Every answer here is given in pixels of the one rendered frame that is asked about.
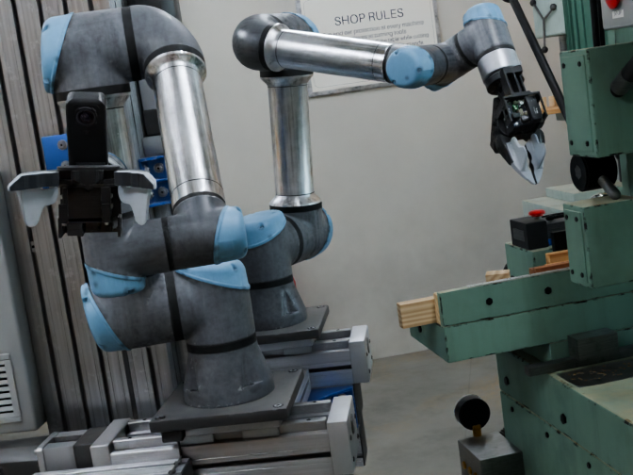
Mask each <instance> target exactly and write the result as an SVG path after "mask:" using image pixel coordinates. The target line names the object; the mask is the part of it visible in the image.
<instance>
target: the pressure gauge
mask: <svg viewBox="0 0 633 475"><path fill-rule="evenodd" d="M454 416H455V419H456V420H457V421H458V422H459V423H460V424H462V426H463V427H464V428H466V429H468V430H472V431H473V436H481V428H482V427H484V426H485V425H486V423H487V422H488V420H489V418H490V408H489V406H488V404H487V403H486V402H485V401H484V400H483V399H482V398H481V397H479V396H477V395H474V394H468V395H465V396H463V397H461V398H460V399H459V400H458V401H457V402H456V404H455V407H454Z"/></svg>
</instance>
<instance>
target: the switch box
mask: <svg viewBox="0 0 633 475"><path fill-rule="evenodd" d="M601 9H602V19H603V27H604V29H605V30H610V29H616V28H624V27H630V26H633V0H620V3H619V5H618V7H617V8H613V9H611V8H609V7H608V5H607V3H606V0H601ZM622 9H623V10H624V17H620V18H615V19H612V12H613V11H617V10H622Z"/></svg>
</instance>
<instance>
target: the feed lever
mask: <svg viewBox="0 0 633 475"><path fill-rule="evenodd" d="M502 1H504V2H506V3H510V4H511V7H512V9H513V11H514V13H515V15H516V18H517V20H518V22H519V24H520V25H521V27H522V29H523V31H524V34H525V36H526V38H527V41H528V43H529V45H530V47H531V50H532V52H533V54H534V56H535V57H536V59H537V61H538V63H539V66H540V68H541V70H542V72H543V74H544V77H545V80H546V82H547V84H548V86H549V88H550V89H551V91H552V93H553V96H554V98H555V100H556V102H557V104H558V106H559V108H560V112H561V114H562V116H563V118H564V120H565V121H566V114H565V104H564V96H563V94H562V92H561V90H560V87H559V84H558V82H557V80H556V78H555V76H554V75H553V73H552V71H551V69H550V67H549V64H548V62H547V60H546V58H545V56H544V53H543V51H542V49H541V47H540V44H539V43H538V41H537V39H536V37H535V35H534V33H533V31H532V29H531V27H530V24H529V22H528V19H527V17H526V15H525V13H524V11H523V10H522V8H521V5H520V3H519V1H518V0H502ZM570 174H571V178H572V181H573V183H574V185H575V187H576V188H577V189H578V190H579V191H581V192H584V191H590V190H596V189H601V188H602V189H603V190H604V191H605V192H606V193H607V195H608V196H609V197H610V198H611V199H612V200H618V199H619V198H620V197H621V192H620V190H618V189H617V188H616V187H615V185H614V184H615V182H616V180H617V175H618V168H617V162H616V159H615V157H614V156H605V157H599V158H598V157H587V156H572V159H571V162H570Z"/></svg>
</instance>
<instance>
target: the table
mask: <svg viewBox="0 0 633 475"><path fill-rule="evenodd" d="M631 327H633V291H630V292H626V293H620V294H615V295H610V296H605V297H600V298H595V299H589V300H585V301H580V302H574V303H566V304H561V305H555V306H550V307H546V308H540V309H535V310H530V311H525V312H520V313H515V314H510V315H505V316H500V317H495V318H489V319H481V320H475V321H470V322H466V323H461V324H455V325H450V326H446V327H444V326H442V325H441V324H439V323H437V322H436V323H432V324H427V325H421V326H416V327H412V328H410V333H411V336H412V337H413V338H415V339H416V340H417V341H419V342H420V343H422V344H423V345H424V346H426V347H427V348H428V349H430V350H431V351H433V352H434V353H436V354H437V355H438V356H440V357H441V358H442V359H444V360H445V361H447V362H448V363H452V362H458V361H462V360H467V359H472V358H477V357H482V356H486V355H491V354H497V353H502V352H510V351H515V350H520V349H524V348H529V347H535V346H540V345H544V344H549V343H554V342H559V341H563V340H568V337H567V336H568V335H572V334H577V333H582V332H587V331H592V330H597V329H602V328H609V329H610V330H613V331H617V330H622V329H626V328H631Z"/></svg>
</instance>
